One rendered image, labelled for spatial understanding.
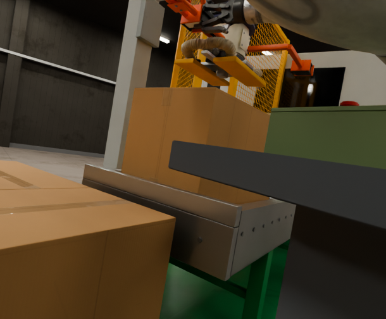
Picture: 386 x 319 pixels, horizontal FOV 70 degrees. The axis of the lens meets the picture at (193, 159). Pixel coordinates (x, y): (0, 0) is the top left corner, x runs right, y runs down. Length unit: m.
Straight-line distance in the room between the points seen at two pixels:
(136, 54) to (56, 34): 7.08
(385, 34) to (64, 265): 0.59
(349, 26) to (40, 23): 8.98
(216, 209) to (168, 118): 0.39
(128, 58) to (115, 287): 1.78
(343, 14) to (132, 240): 0.59
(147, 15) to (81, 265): 1.90
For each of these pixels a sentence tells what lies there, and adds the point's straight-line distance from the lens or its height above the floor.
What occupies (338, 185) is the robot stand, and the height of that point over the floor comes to 0.73.
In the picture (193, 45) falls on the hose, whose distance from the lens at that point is 1.18.
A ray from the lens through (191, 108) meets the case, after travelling 0.94.
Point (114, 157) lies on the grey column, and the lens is 2.14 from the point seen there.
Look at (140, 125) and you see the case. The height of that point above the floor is 0.80.
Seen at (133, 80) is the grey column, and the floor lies 1.17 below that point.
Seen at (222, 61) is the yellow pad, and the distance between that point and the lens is 1.11.
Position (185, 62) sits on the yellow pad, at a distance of 1.20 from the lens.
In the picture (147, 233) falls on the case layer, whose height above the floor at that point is 0.51.
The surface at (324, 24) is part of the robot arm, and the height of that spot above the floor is 0.89.
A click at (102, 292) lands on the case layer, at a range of 0.70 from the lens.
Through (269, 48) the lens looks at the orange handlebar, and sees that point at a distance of 1.28.
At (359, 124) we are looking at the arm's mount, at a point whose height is 0.80.
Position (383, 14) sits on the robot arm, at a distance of 0.35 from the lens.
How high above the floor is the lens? 0.74
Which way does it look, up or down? 2 degrees down
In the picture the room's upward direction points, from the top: 10 degrees clockwise
